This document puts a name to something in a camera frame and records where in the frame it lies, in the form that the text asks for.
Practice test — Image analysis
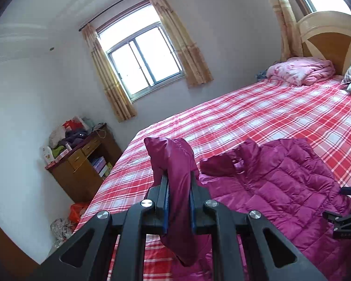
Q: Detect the white carton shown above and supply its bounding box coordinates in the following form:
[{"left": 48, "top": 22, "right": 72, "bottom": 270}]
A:
[{"left": 41, "top": 146, "right": 56, "bottom": 164}]

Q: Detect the orange plastic bag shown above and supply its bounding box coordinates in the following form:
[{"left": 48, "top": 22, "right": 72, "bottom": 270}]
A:
[{"left": 69, "top": 202, "right": 91, "bottom": 225}]

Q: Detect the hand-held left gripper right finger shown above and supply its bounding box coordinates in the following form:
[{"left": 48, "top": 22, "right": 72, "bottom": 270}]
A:
[{"left": 190, "top": 171, "right": 328, "bottom": 281}]

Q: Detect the patterned plastic bag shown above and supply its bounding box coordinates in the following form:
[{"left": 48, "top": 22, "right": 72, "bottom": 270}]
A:
[{"left": 50, "top": 218, "right": 77, "bottom": 248}]

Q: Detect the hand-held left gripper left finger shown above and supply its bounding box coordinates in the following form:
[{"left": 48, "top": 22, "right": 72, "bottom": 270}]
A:
[{"left": 32, "top": 175, "right": 170, "bottom": 281}]

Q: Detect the beige floral curtain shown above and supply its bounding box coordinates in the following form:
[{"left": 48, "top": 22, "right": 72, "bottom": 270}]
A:
[
  {"left": 81, "top": 23, "right": 138, "bottom": 122},
  {"left": 260, "top": 0, "right": 303, "bottom": 62},
  {"left": 145, "top": 0, "right": 214, "bottom": 88}
]

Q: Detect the red plaid bed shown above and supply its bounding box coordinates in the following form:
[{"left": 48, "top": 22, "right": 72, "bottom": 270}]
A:
[{"left": 73, "top": 76, "right": 351, "bottom": 281}]

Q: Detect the magenta down jacket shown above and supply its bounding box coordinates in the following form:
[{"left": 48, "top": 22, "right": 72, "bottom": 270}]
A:
[{"left": 144, "top": 137, "right": 351, "bottom": 281}]

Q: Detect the red bag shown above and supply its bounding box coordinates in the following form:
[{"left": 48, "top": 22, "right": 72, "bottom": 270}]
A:
[{"left": 62, "top": 117, "right": 87, "bottom": 133}]

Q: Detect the brown wooden door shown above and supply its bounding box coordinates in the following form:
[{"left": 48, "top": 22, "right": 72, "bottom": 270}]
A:
[{"left": 0, "top": 209, "right": 40, "bottom": 281}]

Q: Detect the white plastic bag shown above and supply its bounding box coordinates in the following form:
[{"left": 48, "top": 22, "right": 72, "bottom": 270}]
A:
[{"left": 49, "top": 126, "right": 66, "bottom": 148}]

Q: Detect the pink folded quilt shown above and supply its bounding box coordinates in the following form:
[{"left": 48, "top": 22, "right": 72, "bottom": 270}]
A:
[{"left": 266, "top": 57, "right": 336, "bottom": 87}]

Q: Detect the stack of books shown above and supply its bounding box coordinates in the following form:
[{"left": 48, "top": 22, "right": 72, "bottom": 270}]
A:
[{"left": 89, "top": 156, "right": 113, "bottom": 179}]

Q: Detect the sliding glass window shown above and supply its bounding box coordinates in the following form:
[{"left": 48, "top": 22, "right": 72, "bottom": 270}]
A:
[{"left": 96, "top": 4, "right": 185, "bottom": 103}]

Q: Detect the dark curtain rod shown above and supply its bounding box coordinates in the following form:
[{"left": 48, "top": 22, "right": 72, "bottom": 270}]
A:
[{"left": 78, "top": 0, "right": 160, "bottom": 31}]

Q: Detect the wooden bed headboard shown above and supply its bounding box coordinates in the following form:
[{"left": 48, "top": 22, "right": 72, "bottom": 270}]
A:
[{"left": 297, "top": 11, "right": 351, "bottom": 77}]

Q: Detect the dark clothes pile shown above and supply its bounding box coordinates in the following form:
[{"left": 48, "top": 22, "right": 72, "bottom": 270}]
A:
[{"left": 57, "top": 129, "right": 90, "bottom": 150}]

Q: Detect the brown wooden desk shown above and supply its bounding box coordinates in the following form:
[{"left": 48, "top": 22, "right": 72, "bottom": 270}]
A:
[{"left": 45, "top": 123, "right": 123, "bottom": 203}]

